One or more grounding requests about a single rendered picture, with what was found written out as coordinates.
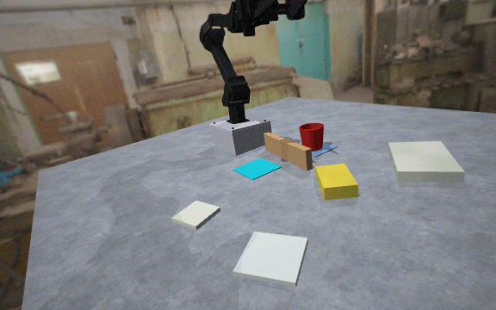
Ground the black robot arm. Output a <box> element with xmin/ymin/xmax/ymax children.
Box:
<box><xmin>200</xmin><ymin>1</ymin><xmax>257</xmax><ymax>124</ymax></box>

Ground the yellow rectangular block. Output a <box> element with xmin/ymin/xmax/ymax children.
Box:
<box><xmin>315</xmin><ymin>164</ymin><xmax>358</xmax><ymax>200</ymax></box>

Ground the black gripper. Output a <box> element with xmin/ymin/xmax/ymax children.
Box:
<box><xmin>235</xmin><ymin>0</ymin><xmax>307</xmax><ymax>26</ymax></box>

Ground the tan wooden bar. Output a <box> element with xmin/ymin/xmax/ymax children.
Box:
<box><xmin>263</xmin><ymin>132</ymin><xmax>313</xmax><ymax>171</ymax></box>

